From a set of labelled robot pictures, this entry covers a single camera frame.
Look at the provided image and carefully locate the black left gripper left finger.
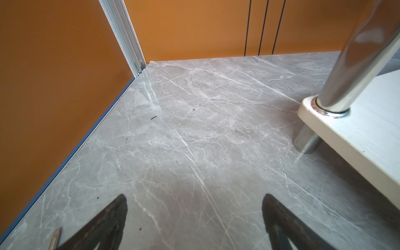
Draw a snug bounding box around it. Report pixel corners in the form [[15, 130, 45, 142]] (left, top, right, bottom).
[[57, 194, 128, 250]]

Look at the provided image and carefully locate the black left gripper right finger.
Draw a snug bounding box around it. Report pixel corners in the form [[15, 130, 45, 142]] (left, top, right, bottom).
[[262, 194, 335, 250]]

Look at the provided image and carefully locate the white two-tier metal shelf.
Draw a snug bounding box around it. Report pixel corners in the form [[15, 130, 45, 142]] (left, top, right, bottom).
[[293, 1, 400, 206]]

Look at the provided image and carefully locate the aluminium corner post left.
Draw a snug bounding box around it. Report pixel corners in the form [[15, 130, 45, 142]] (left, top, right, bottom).
[[99, 0, 146, 78]]

